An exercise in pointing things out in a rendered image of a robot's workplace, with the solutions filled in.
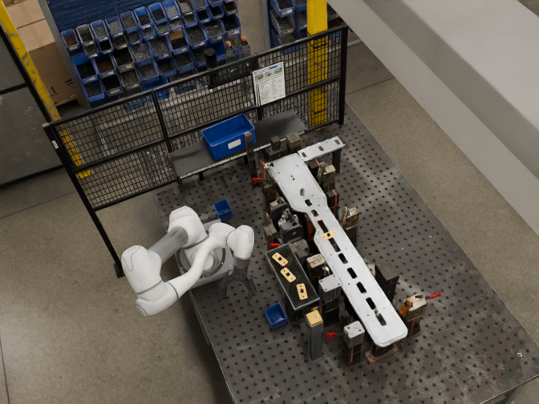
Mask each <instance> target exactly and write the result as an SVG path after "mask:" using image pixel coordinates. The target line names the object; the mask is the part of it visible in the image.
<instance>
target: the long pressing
mask: <svg viewBox="0 0 539 404"><path fill-rule="evenodd" d="M271 162H272V163H273V164H274V166H273V167H272V166H271V167H270V168H271V170H272V171H273V175H274V180H275V181H276V183H277V185H278V187H279V188H280V190H281V192H282V194H283V196H284V197H285V198H286V201H287V202H288V204H289V206H290V207H291V209H292V210H294V211H295V212H300V213H304V214H306V215H307V216H308V218H309V219H310V221H311V223H312V225H313V226H314V228H315V229H316V233H315V234H314V244H315V246H316V247H317V249H318V251H319V252H320V253H321V254H322V256H323V258H324V260H325V261H326V264H327V266H328V267H329V269H330V271H331V272H332V274H335V275H336V277H337V278H338V280H339V281H340V283H341V289H342V291H343V292H344V294H345V296H346V298H347V300H348V301H349V302H350V304H351V306H352V308H353V309H354V311H355V312H356V314H357V316H358V317H359V320H360V321H361V322H362V324H363V326H364V328H365V329H366V331H367V332H368V334H369V336H370V337H371V340H372V341H373V342H374V344H375V345H376V346H378V347H380V348H383V347H386V346H388V345H390V344H392V343H395V342H397V341H399V340H401V339H403V338H405V337H406V336H407V333H408V331H407V327H406V326H405V324H404V323H403V321H402V320H401V318H400V317H399V315H398V314H397V312H396V311H395V309H394V307H393V306H392V304H391V303H390V302H389V300H388V299H387V297H386V295H385V294H384V292H383V291H382V289H381V288H380V286H379V284H378V283H377V281H376V280H375V278H374V277H373V275H372V274H371V272H370V270H369V269H368V267H367V266H366V264H365V263H364V261H363V259H362V258H361V256H360V255H359V254H358V252H357V251H356V249H355V247H354V245H353V244H352V243H351V241H350V240H349V238H348V237H347V235H346V233H345V232H344V231H343V229H342V227H341V226H340V224H339V223H338V221H337V220H336V218H335V217H334V215H333V213H332V212H331V210H330V209H329V208H328V206H327V201H326V195H325V193H324V192H323V190H322V189H321V188H320V186H319V185H318V183H317V181H316V180H315V178H314V177H313V176H312V174H311V173H310V170H309V169H308V167H307V166H306V165H305V163H304V162H303V160H302V158H301V157H300V155H299V154H296V153H293V154H290V155H287V156H284V157H282V158H280V159H277V160H274V161H271ZM271 162H269V163H268V165H270V164H271ZM297 165H298V166H297ZM279 172H280V173H279ZM278 173H279V174H278ZM291 175H292V177H291ZM293 178H294V180H293ZM301 188H304V189H305V193H306V194H305V195H304V196H301V195H300V189H301ZM305 200H309V201H310V202H311V203H312V205H311V206H307V205H306V203H305ZM318 205H319V206H318ZM312 210H316V212H317V214H318V216H317V217H314V216H313V214H312V213H311V211H312ZM319 220H322V222H323V223H324V225H325V226H326V228H327V229H328V231H329V232H330V231H333V230H334V231H335V233H336V236H333V237H332V238H334V241H335V242H336V244H337V245H338V247H339V248H340V250H341V251H340V252H335V250H334V248H333V247H332V245H331V243H330V242H329V241H328V239H326V240H323V239H322V237H321V235H322V234H325V233H324V232H323V231H322V229H321V227H320V226H319V224H318V221H319ZM340 253H342V254H343V255H344V257H345V258H346V260H347V261H348V263H347V264H343V263H342V261H341V260H340V258H339V257H338V255H339V254H340ZM331 254H332V255H331ZM348 268H352V269H353V270H354V272H355V274H356V276H357V277H356V278H355V279H352V277H351V275H350V274H349V273H348V271H347V269H348ZM359 282H361V283H362V285H363V287H364V289H365V290H366V291H367V292H366V293H364V294H361V292H360V291H359V288H358V287H357V285H356V284H357V283H359ZM348 283H350V284H349V285H348ZM367 298H371V300H372V301H373V302H374V304H375V306H376V309H378V310H379V312H378V313H377V314H375V312H374V310H372V309H371V308H370V306H369V305H368V304H367V302H366V299H367ZM384 308H385V309H384ZM379 313H380V314H381V315H382V317H383V319H384V321H385V322H386V323H387V325H385V326H381V325H380V323H379V321H378V319H377V318H376V316H375V315H378V314H379ZM367 315H369V316H367Z"/></svg>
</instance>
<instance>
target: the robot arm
mask: <svg viewBox="0 0 539 404"><path fill-rule="evenodd" d="M169 223H170V224H169V228H168V234H166V235H165V236H164V237H163V238H162V239H160V240H159V241H158V242H156V243H155V244H154V245H153V246H152V247H151V248H150V249H148V250H147V249H145V248H144V247H142V246H140V245H136V246H132V247H131V248H129V249H127V250H126V251H124V252H123V254H122V257H121V263H122V267H123V271H124V273H125V276H126V278H127V279H128V282H129V284H130V285H131V287H132V288H133V289H134V291H135V292H136V295H137V297H138V300H136V310H137V311H138V312H139V314H141V315H142V316H148V315H153V314H156V313H159V312H161V311H163V310H165V309H167V308H168V307H169V306H170V305H172V304H173V303H174V302H175V301H177V300H178V299H179V298H180V297H181V296H182V295H183V294H184V293H185V292H186V291H187V290H188V289H189V288H190V287H192V286H193V285H194V284H195V283H196V282H197V280H198V279H199V277H200V276H201V274H202V273H205V274H206V276H209V275H210V271H212V270H213V269H214V268H215V267H216V266H217V265H219V264H220V261H219V259H218V256H217V252H216V250H215V248H217V249H221V248H228V247H229V248H231V249H232V250H233V251H234V253H233V271H232V272H231V271H230V270H228V271H227V273H226V275H225V277H224V279H223V280H222V281H221V283H220V284H219V285H221V286H222V292H223V300H224V299H225V297H226V290H227V286H226V285H228V284H229V283H230V282H231V281H233V280H235V281H240V282H243V284H245V287H246V288H247V289H248V290H249V295H248V301H247V305H249V303H250V299H252V297H253V293H256V292H257V290H256V287H255V284H254V283H253V275H247V269H248V266H249V263H250V257H251V253H252V251H253V243H254V234H253V229H252V228H251V227H250V226H247V225H241V226H239V227H238V228H237V229H235V228H234V227H232V226H230V225H227V224H223V223H215V224H213V225H212V226H211V227H210V229H209V236H207V234H206V231H205V229H204V226H203V224H202V223H201V221H200V219H199V217H198V215H197V214H196V213H195V212H194V211H193V210H192V209H191V208H190V207H187V206H184V207H182V208H178V209H177V210H175V211H172V212H171V214H170V217H169ZM180 247H182V248H183V250H184V252H185V254H186V257H187V258H188V262H189V265H190V270H189V271H188V272H187V273H186V274H184V275H182V276H180V277H178V278H175V279H173V280H170V281H167V282H165V283H164V282H163V281H162V280H161V278H160V269H161V265H162V264H163V263H164V262H165V261H166V260H167V259H168V258H170V257H171V256H172V255H173V254H174V253H175V252H176V251H177V250H178V249H179V248H180ZM230 274H232V275H233V277H232V278H231V279H230V280H228V281H227V282H226V283H224V281H225V279H226V278H227V277H228V275H230ZM247 277H248V279H249V283H250V284H251V287H252V288H251V287H250V285H249V283H248V281H247V280H246V278H247ZM223 283H224V284H223Z"/></svg>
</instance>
